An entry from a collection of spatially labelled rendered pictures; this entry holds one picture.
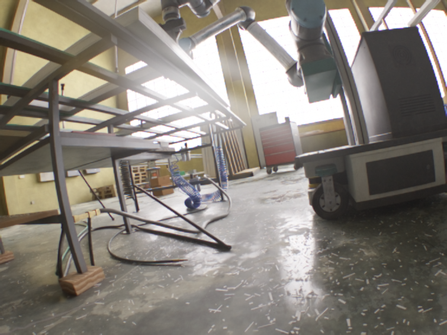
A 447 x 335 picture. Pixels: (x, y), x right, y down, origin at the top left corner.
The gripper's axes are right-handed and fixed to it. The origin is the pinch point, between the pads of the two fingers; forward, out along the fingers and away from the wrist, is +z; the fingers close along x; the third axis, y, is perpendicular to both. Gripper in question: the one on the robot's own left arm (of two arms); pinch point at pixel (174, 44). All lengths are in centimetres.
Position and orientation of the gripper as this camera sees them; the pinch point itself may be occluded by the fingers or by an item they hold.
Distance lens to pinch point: 115.4
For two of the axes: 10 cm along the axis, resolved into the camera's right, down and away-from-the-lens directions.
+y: -2.3, 0.5, -9.7
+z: 1.9, 9.8, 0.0
